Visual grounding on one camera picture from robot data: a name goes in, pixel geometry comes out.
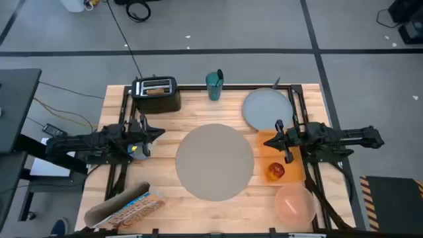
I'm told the coiled black cable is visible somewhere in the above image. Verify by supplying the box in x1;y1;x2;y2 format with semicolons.
125;1;152;23

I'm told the black two-slot toaster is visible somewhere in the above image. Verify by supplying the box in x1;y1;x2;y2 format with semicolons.
131;76;182;114

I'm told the white sheet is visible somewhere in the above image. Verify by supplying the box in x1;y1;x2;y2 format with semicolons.
29;138;79;178

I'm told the black equipment case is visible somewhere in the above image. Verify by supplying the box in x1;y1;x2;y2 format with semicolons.
387;0;423;24

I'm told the black aluminium table frame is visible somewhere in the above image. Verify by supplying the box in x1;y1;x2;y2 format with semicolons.
104;84;356;232

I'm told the thin black cable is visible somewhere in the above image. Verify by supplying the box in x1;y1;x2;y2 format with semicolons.
38;81;105;99

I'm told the black floor device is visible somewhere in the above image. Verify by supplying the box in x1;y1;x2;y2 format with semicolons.
114;0;163;5

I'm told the black equipment box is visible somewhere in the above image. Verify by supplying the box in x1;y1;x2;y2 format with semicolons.
398;20;423;46

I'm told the black table edge rail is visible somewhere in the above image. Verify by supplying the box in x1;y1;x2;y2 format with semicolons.
42;227;423;238

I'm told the round grey placemat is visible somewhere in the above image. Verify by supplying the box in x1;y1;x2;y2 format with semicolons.
174;124;255;202

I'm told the pink translucent bowl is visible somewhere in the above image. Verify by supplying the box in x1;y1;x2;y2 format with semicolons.
274;182;317;229

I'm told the black desk leg frame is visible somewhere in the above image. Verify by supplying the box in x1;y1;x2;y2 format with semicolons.
0;134;89;229

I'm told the black power adapter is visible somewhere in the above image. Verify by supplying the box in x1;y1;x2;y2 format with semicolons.
42;123;69;138

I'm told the black hazard-striped mat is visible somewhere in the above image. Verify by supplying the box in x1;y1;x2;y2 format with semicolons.
359;175;423;234

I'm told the white bucket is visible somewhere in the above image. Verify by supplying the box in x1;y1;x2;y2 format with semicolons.
59;0;86;13

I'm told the black toaster power cable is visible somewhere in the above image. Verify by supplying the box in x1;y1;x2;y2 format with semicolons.
106;0;143;79

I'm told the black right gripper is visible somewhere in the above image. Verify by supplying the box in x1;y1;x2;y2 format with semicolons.
263;119;300;165

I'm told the black desk top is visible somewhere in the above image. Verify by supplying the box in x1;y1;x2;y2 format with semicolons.
0;68;42;155

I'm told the red yellow apple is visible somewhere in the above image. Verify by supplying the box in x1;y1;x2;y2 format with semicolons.
266;161;286;182

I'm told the orange Cheerios cereal box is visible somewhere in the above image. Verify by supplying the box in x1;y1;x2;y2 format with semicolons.
83;180;166;231

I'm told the grey round plate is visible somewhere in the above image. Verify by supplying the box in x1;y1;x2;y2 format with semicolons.
242;87;294;132

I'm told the person's shoe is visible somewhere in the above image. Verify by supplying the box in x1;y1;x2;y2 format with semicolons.
51;218;69;237

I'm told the teal plastic tumbler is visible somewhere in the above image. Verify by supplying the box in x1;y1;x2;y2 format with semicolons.
205;71;225;101

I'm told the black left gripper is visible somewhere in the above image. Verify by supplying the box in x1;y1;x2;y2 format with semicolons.
127;113;166;159

